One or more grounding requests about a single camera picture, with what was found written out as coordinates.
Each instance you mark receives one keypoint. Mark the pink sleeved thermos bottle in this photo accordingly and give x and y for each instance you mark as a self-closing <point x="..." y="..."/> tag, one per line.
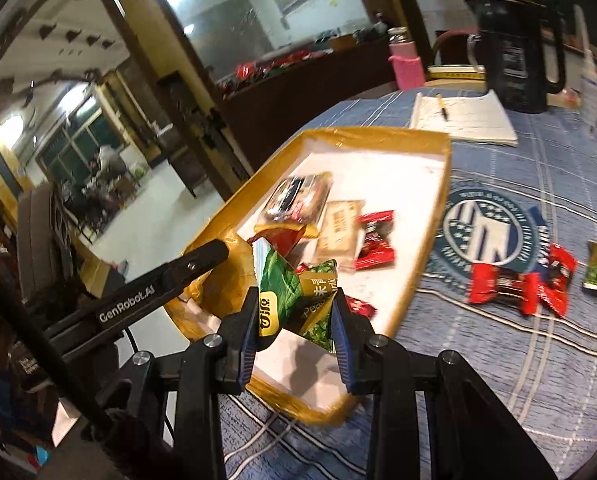
<point x="406" y="63"/>

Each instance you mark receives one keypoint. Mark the black electric kettle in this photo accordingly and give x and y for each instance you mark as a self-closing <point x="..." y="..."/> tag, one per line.
<point x="507" y="49"/>

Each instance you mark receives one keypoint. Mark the clear cracker pack yellow edges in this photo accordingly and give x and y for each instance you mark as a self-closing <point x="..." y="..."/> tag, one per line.
<point x="297" y="203"/>

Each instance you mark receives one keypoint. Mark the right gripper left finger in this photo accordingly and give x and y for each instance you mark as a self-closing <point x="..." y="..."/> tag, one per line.
<point x="165" y="411"/>

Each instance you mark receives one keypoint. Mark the red candy pack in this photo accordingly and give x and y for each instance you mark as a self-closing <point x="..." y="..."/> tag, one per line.
<point x="553" y="290"/>
<point x="492" y="283"/>
<point x="376" y="249"/>

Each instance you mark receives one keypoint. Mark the open white notebook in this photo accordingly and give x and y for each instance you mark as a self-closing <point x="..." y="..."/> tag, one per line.
<point x="480" y="119"/>

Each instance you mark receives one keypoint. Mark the green yellow pea bag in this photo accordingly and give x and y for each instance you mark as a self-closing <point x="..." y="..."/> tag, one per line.
<point x="299" y="299"/>

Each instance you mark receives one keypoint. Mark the red candy pack in tray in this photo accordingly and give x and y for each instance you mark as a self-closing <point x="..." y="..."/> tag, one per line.
<point x="376" y="249"/>

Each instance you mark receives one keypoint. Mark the yellow black pen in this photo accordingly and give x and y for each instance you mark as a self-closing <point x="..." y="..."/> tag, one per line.
<point x="442" y="107"/>

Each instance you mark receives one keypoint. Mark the gold cardboard tray box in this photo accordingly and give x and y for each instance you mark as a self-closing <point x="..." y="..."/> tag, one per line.
<point x="370" y="169"/>

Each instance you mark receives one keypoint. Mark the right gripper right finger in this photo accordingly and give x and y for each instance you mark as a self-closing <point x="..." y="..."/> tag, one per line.
<point x="471" y="434"/>

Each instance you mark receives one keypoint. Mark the small beige biscuit pack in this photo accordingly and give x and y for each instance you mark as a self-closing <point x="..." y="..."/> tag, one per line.
<point x="339" y="233"/>

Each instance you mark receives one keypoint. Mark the yellow tape measure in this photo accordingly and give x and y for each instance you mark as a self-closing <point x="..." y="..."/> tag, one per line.
<point x="462" y="72"/>

